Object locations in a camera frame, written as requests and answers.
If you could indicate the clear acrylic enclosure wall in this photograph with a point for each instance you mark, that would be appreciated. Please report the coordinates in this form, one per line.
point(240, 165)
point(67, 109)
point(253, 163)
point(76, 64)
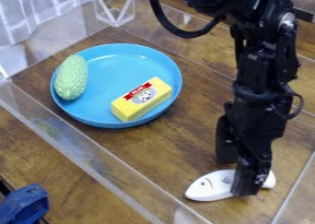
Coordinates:
point(123, 176)

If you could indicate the green bitter melon toy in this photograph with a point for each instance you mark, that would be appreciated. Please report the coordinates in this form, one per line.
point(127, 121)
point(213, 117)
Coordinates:
point(71, 78)

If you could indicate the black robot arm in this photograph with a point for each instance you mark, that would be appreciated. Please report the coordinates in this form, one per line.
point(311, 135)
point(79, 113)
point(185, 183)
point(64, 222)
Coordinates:
point(263, 29)

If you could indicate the blue round plastic tray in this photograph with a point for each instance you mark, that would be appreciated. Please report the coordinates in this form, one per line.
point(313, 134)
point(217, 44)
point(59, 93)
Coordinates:
point(119, 67)

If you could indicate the blue clamp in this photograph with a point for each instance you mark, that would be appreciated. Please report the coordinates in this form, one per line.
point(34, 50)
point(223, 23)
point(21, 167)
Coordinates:
point(25, 205)

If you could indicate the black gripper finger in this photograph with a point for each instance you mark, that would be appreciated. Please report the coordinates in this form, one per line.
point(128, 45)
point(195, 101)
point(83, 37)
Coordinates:
point(225, 151)
point(249, 176)

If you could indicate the white wooden fish toy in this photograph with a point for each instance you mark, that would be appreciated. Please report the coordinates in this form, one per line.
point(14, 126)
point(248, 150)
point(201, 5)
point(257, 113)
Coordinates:
point(211, 187)

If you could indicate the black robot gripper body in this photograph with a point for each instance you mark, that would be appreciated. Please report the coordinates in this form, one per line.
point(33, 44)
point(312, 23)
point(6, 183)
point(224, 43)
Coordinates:
point(257, 123)

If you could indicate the yellow butter block toy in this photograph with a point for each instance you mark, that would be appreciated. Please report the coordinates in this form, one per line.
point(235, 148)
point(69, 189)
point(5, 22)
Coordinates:
point(140, 100)

